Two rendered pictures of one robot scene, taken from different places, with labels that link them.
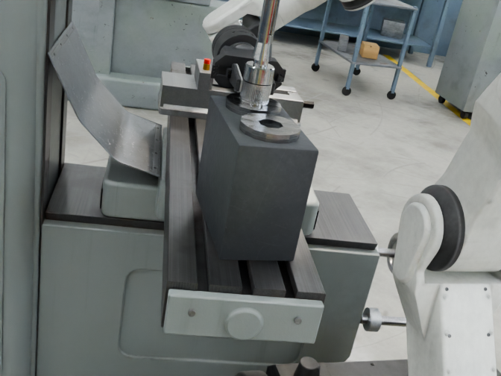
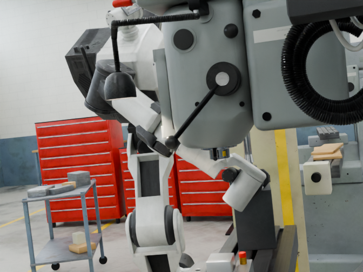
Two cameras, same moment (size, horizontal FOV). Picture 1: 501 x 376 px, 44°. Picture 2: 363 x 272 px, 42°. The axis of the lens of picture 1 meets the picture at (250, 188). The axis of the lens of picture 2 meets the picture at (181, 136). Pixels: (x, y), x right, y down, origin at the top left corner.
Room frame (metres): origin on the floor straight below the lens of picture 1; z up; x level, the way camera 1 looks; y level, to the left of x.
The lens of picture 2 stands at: (2.41, 0.53, 1.40)
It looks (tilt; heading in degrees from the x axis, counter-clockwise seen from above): 3 degrees down; 207
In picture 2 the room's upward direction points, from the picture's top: 6 degrees counter-clockwise
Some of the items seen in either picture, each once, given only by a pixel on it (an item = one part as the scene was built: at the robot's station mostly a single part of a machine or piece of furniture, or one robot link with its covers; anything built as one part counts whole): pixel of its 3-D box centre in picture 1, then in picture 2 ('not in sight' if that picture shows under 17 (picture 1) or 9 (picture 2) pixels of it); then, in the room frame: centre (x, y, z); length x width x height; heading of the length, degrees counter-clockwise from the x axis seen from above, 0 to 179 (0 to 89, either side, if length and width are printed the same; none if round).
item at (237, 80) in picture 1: (233, 78); not in sight; (0.99, 0.06, 1.17); 0.06 x 0.02 x 0.03; 16
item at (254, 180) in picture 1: (251, 171); (254, 210); (0.92, 0.00, 1.04); 0.22 x 0.12 x 0.20; 18
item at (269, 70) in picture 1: (259, 68); not in sight; (0.97, 0.02, 1.20); 0.05 x 0.05 x 0.01
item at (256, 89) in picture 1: (256, 86); not in sight; (0.97, 0.02, 1.17); 0.05 x 0.05 x 0.05
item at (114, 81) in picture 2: not in sight; (119, 85); (1.50, -0.08, 1.47); 0.07 x 0.07 x 0.06
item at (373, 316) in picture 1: (400, 321); not in sight; (1.35, -0.45, 0.52); 0.22 x 0.06 x 0.06; 101
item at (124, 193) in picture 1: (210, 178); not in sight; (1.39, 0.10, 0.80); 0.50 x 0.35 x 0.12; 101
